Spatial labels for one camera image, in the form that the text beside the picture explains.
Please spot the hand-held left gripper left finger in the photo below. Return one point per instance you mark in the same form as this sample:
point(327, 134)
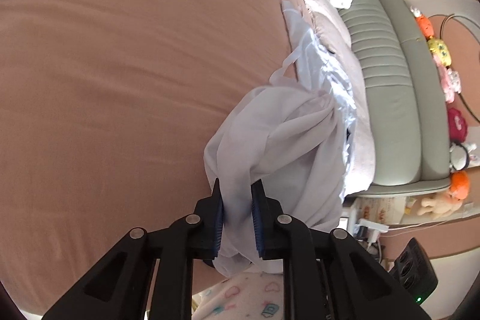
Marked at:
point(216, 226)

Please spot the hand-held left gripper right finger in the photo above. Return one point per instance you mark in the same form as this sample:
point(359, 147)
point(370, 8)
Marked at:
point(258, 226)

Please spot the white t-shirt navy trim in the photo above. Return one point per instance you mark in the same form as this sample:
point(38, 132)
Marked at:
point(281, 140)

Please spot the white power strip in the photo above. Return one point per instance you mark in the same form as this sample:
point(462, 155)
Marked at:
point(369, 225)

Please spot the cream bunny plush toy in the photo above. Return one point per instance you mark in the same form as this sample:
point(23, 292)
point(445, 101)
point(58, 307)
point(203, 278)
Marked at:
point(438, 205)

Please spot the printed paper bag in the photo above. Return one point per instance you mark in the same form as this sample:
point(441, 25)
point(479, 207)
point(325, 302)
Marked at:
point(378, 209)

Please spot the white bedside table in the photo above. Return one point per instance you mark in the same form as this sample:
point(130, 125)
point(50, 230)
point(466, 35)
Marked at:
point(350, 215)

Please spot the large orange plush toy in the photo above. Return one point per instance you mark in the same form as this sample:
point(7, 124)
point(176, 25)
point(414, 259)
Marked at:
point(459, 184)

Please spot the black white penguin plush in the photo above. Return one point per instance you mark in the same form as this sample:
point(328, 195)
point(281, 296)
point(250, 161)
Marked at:
point(455, 157)

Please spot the white bunny plush toy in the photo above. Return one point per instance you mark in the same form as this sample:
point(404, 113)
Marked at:
point(470, 149)

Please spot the red plush toy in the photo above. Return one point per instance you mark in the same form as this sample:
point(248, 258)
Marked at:
point(457, 123)

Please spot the grey padded headboard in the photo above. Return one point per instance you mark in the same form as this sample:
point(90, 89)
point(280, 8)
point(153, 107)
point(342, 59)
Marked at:
point(393, 98)

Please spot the pink round bed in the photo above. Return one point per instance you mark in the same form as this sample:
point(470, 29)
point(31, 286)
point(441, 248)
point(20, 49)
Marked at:
point(112, 80)

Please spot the pink plush toy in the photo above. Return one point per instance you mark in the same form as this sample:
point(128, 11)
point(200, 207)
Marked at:
point(445, 84)

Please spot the white cat plush toy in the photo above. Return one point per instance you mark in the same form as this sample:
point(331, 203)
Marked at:
point(454, 80)

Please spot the yellow square plush toy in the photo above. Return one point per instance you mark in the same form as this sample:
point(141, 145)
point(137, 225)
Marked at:
point(438, 49)

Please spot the small orange plush toy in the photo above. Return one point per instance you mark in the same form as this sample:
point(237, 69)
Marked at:
point(423, 25)

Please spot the small white plush toy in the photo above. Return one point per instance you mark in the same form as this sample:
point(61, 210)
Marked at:
point(415, 11)

